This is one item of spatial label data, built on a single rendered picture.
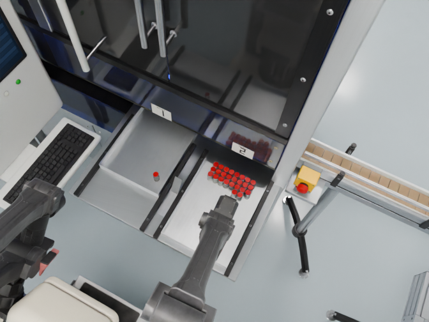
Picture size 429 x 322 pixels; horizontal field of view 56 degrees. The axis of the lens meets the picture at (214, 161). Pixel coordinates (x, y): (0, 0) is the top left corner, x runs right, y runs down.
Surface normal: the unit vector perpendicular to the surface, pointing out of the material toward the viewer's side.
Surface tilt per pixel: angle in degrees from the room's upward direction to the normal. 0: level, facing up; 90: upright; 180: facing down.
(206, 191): 0
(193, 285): 48
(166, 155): 0
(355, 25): 90
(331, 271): 0
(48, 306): 42
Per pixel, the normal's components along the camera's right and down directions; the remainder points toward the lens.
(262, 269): 0.05, -0.44
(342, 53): -0.46, 0.79
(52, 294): 0.34, -0.86
